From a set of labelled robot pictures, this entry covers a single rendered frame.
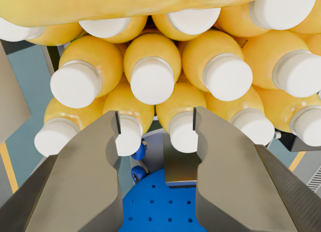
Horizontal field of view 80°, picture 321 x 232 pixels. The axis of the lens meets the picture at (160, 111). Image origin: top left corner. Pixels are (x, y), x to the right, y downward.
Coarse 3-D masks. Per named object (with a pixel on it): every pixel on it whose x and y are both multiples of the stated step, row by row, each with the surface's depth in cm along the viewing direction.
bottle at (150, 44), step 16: (144, 32) 24; (160, 32) 24; (128, 48) 21; (144, 48) 19; (160, 48) 19; (176, 48) 21; (128, 64) 20; (176, 64) 20; (128, 80) 21; (176, 80) 21
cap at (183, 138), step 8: (176, 120) 21; (184, 120) 20; (192, 120) 20; (176, 128) 20; (184, 128) 19; (192, 128) 19; (176, 136) 20; (184, 136) 20; (192, 136) 20; (176, 144) 20; (184, 144) 20; (192, 144) 20; (184, 152) 21; (192, 152) 21
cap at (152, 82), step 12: (156, 60) 18; (144, 72) 16; (156, 72) 16; (168, 72) 17; (132, 84) 17; (144, 84) 17; (156, 84) 17; (168, 84) 17; (144, 96) 18; (156, 96) 18; (168, 96) 18
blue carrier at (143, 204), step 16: (160, 176) 38; (128, 192) 35; (144, 192) 35; (160, 192) 34; (176, 192) 34; (192, 192) 34; (128, 208) 32; (144, 208) 32; (160, 208) 32; (176, 208) 32; (192, 208) 32; (128, 224) 30; (144, 224) 30; (160, 224) 29; (176, 224) 29; (192, 224) 29
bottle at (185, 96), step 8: (184, 80) 26; (176, 88) 24; (184, 88) 23; (192, 88) 24; (176, 96) 23; (184, 96) 22; (192, 96) 23; (200, 96) 23; (160, 104) 24; (168, 104) 23; (176, 104) 22; (184, 104) 22; (192, 104) 22; (200, 104) 22; (160, 112) 23; (168, 112) 22; (176, 112) 22; (184, 112) 21; (192, 112) 21; (160, 120) 24; (168, 120) 22; (168, 128) 22
